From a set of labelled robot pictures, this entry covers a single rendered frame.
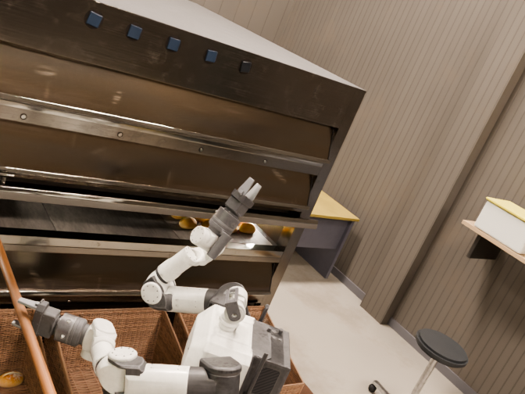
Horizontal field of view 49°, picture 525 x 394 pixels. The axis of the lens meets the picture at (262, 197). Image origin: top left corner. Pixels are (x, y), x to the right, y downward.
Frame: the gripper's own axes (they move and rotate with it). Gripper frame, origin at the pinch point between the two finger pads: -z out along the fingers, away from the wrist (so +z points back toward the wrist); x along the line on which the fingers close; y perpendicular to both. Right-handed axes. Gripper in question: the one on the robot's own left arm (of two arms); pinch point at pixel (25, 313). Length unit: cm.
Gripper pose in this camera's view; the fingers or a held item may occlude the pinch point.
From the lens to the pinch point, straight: 193.9
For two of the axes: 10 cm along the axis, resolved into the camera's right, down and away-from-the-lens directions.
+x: -3.7, 8.8, 3.0
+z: 9.3, 3.5, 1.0
